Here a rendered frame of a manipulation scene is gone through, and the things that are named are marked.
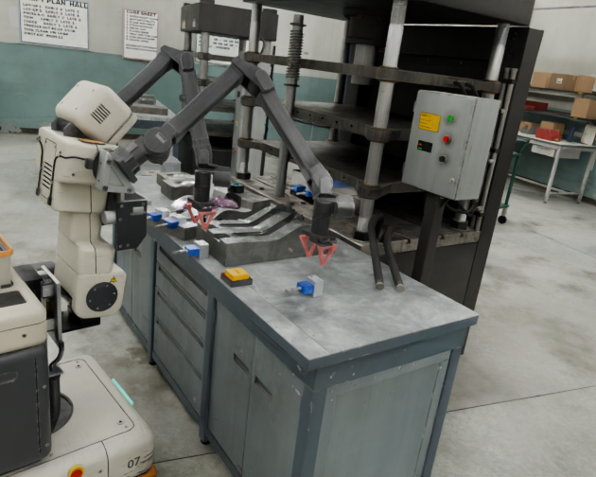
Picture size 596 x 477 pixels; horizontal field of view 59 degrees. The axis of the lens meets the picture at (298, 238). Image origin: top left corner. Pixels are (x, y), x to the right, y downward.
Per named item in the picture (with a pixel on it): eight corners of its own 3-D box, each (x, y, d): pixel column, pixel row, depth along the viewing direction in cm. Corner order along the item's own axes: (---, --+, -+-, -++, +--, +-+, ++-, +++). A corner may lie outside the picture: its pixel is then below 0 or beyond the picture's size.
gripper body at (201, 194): (202, 201, 193) (204, 181, 191) (216, 207, 186) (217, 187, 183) (186, 202, 190) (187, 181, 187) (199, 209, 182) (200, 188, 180)
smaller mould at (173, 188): (171, 200, 261) (171, 186, 259) (160, 192, 272) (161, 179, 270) (208, 198, 272) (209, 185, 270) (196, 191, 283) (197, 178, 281)
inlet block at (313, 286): (289, 301, 167) (290, 286, 165) (280, 295, 171) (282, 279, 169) (322, 295, 174) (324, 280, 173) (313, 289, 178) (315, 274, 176)
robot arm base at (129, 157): (99, 151, 152) (117, 161, 143) (121, 135, 154) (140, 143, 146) (117, 174, 157) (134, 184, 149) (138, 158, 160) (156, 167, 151)
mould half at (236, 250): (224, 267, 188) (227, 231, 183) (195, 242, 207) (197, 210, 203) (335, 253, 215) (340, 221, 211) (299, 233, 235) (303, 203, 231)
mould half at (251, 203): (184, 241, 208) (185, 214, 204) (144, 223, 223) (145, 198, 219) (268, 221, 246) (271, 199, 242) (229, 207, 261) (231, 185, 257)
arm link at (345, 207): (311, 184, 171) (320, 175, 163) (344, 185, 174) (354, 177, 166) (312, 220, 169) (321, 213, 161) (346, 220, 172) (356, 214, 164)
